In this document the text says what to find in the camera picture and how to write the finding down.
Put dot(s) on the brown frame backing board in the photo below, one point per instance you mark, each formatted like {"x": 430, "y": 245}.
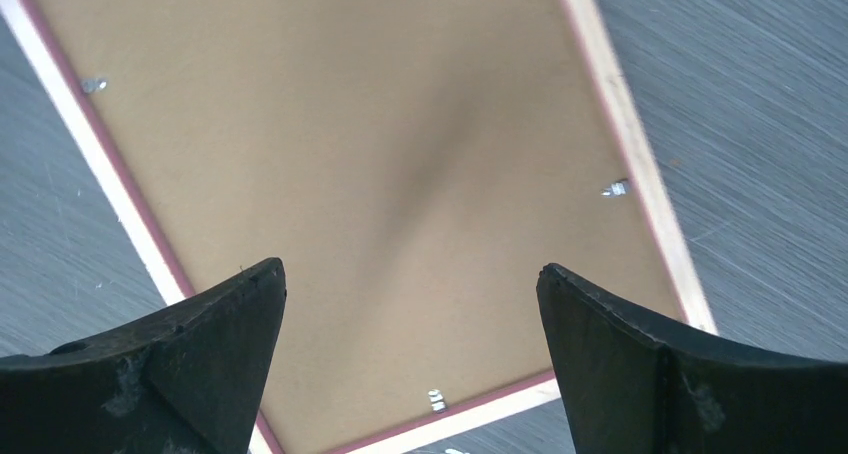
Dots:
{"x": 371, "y": 140}

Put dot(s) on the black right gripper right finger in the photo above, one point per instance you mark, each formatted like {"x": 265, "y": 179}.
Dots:
{"x": 635, "y": 381}

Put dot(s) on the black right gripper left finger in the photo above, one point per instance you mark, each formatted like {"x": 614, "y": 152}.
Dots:
{"x": 188, "y": 378}

